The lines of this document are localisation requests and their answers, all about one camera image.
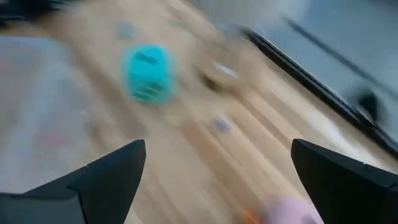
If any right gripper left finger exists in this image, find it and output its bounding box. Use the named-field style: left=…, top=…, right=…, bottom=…
left=0, top=139, right=147, bottom=224

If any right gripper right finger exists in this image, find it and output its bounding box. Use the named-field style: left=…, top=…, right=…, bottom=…
left=290, top=138, right=398, bottom=224

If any large pink foam die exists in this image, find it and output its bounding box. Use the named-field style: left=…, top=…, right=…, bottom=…
left=264, top=195, right=326, bottom=224

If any clear plastic container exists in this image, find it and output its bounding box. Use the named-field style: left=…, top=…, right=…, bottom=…
left=0, top=34, right=97, bottom=195

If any large teal foam die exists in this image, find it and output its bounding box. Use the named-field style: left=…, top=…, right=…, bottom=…
left=120, top=43, right=178, bottom=106

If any small blue die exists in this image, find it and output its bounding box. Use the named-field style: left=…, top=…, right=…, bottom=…
left=212, top=116, right=233, bottom=134

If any small grey-blue piece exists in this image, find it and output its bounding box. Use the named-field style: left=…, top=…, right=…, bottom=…
left=116, top=21, right=137, bottom=41

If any white shade table lamp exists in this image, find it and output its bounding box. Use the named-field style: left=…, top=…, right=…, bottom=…
left=194, top=40, right=249, bottom=94

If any black cable clamp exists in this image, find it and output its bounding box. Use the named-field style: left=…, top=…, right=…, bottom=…
left=354, top=90, right=382, bottom=121

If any black aluminium table frame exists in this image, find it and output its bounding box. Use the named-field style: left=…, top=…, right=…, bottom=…
left=239, top=26, right=398, bottom=156

